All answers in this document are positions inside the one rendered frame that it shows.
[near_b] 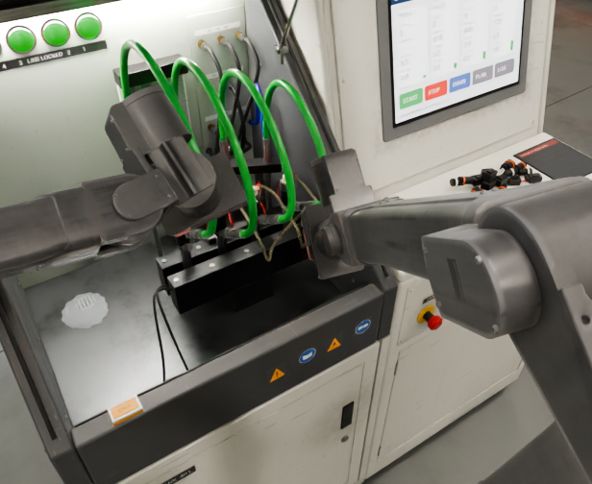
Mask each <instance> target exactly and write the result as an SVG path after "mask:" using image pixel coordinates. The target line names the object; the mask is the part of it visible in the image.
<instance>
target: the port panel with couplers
mask: <svg viewBox="0 0 592 484"><path fill-rule="evenodd" d="M186 19H187V27H188V34H189V41H190V49H191V56H192V60H193V61H194V62H195V63H196V64H197V65H198V66H199V67H200V68H201V70H202V71H203V72H204V74H205V75H206V76H207V78H208V79H209V81H210V83H211V85H212V86H213V88H214V90H215V91H216V93H217V95H218V91H219V76H218V71H217V68H216V66H215V63H214V61H213V59H212V57H211V55H210V53H209V52H208V51H207V50H206V47H207V46H208V47H210V48H211V49H212V51H213V53H214V55H215V56H216V57H217V59H218V61H219V64H220V66H221V69H222V73H223V74H224V73H225V72H226V71H227V70H228V69H231V68H234V69H237V68H236V64H235V61H234V57H233V55H232V53H231V51H230V49H229V47H228V46H226V45H225V42H227V41H228V42H230V43H231V44H232V46H233V47H234V50H235V52H236V54H237V57H238V59H239V62H240V66H241V72H243V73H244V74H245V75H246V76H247V77H248V69H247V54H246V41H244V38H245V37H247V36H246V35H245V22H244V7H243V5H241V6H236V7H231V8H227V9H223V10H218V11H213V12H204V13H200V14H195V15H191V16H187V17H186ZM194 79H195V85H196V93H197V101H198V108H199V115H200V123H201V130H202V137H203V145H204V148H206V147H209V146H212V145H215V138H216V134H215V132H216V128H217V115H218V114H217V112H216V110H215V108H214V106H213V104H212V102H211V100H210V97H209V96H208V94H207V92H206V91H205V90H204V88H203V86H202V85H201V83H200V82H199V80H198V79H197V78H196V76H195V75H194ZM236 84H237V78H236V77H231V78H230V79H229V81H228V85H227V89H226V98H225V111H226V112H227V114H228V116H229V118H230V121H231V116H232V111H233V106H234V94H233V92H232V91H231V90H229V86H233V87H234V88H235V90H236ZM248 100H249V90H248V89H247V88H246V86H245V85H244V84H243V83H241V88H240V93H239V102H240V105H241V108H242V112H243V115H244V112H245V110H246V107H247V103H248ZM249 120H252V118H251V116H250V111H249V113H248V116H247V120H246V123H245V127H246V134H249V133H252V132H251V125H249V123H248V122H249ZM240 125H241V121H240V117H239V113H238V109H236V114H235V118H234V126H233V128H234V131H235V134H236V136H237V134H238V131H239V128H240Z"/></svg>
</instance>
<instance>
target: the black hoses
mask: <svg viewBox="0 0 592 484"><path fill-rule="evenodd" d="M244 41H246V42H247V43H248V45H249V47H250V49H251V51H252V54H253V56H254V59H255V63H256V74H255V79H254V84H255V83H257V82H258V81H259V57H258V54H257V52H256V50H255V48H254V46H253V43H252V41H251V40H250V39H249V38H248V37H245V38H244ZM225 45H226V46H228V47H229V49H230V51H231V53H232V55H233V57H234V61H235V64H236V68H237V69H238V70H240V71H241V66H240V62H239V59H238V57H237V54H236V52H235V50H234V47H233V46H232V44H231V43H230V42H228V41H227V42H225ZM206 50H207V51H208V52H209V53H210V55H211V57H212V59H213V61H214V63H215V66H216V68H217V71H218V76H219V84H220V81H221V78H222V76H223V73H222V69H221V66H220V64H219V61H218V59H217V57H216V56H215V55H214V53H213V51H212V49H211V48H210V47H208V46H207V47H206ZM240 88H241V81H240V80H239V79H237V84H236V90H235V88H234V87H233V86H229V90H231V91H232V92H233V94H234V106H233V111H232V116H231V123H232V125H233V126H234V118H235V114H236V109H238V113H239V117H240V121H241V125H240V128H239V131H238V134H237V139H238V141H239V140H240V141H241V146H240V147H241V150H242V152H243V154H244V153H246V152H248V151H249V150H251V149H252V145H251V143H250V142H248V141H247V138H246V127H245V123H246V120H247V116H248V113H249V110H250V107H251V105H252V102H253V99H254V98H253V97H252V95H251V94H250V97H249V100H248V103H247V107H246V110H245V112H244V115H243V112H242V108H241V105H240V102H239V93H240ZM215 134H216V138H215V147H214V154H213V153H212V149H211V148H207V150H206V153H207V154H210V157H212V156H214V155H217V154H218V153H220V146H219V139H220V134H219V123H218V115H217V128H216V132H215ZM241 135H242V137H241ZM227 138H228V137H227ZM240 138H241V139H240ZM228 144H229V155H230V156H232V155H233V154H234V151H233V150H231V147H230V141H229V138H228ZM245 144H246V145H247V146H248V147H247V148H245V149H244V146H245Z"/></svg>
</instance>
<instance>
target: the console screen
mask: <svg viewBox="0 0 592 484"><path fill-rule="evenodd" d="M531 8H532V0H376V14H377V32H378V51H379V69H380V89H381V107H382V140H383V142H388V141H391V140H393V139H396V138H399V137H402V136H404V135H407V134H410V133H414V132H417V131H420V130H423V129H425V128H427V127H430V126H433V125H435V124H438V123H441V122H444V121H446V120H449V119H452V118H455V117H457V116H460V115H462V114H465V113H467V112H470V111H473V110H476V109H480V108H483V107H486V106H488V105H491V104H494V103H497V102H499V101H502V100H504V99H507V98H509V97H512V96H515V95H518V94H520V93H523V92H524V91H525V90H526V79H527V68H528V55H529V44H530V21H531Z"/></svg>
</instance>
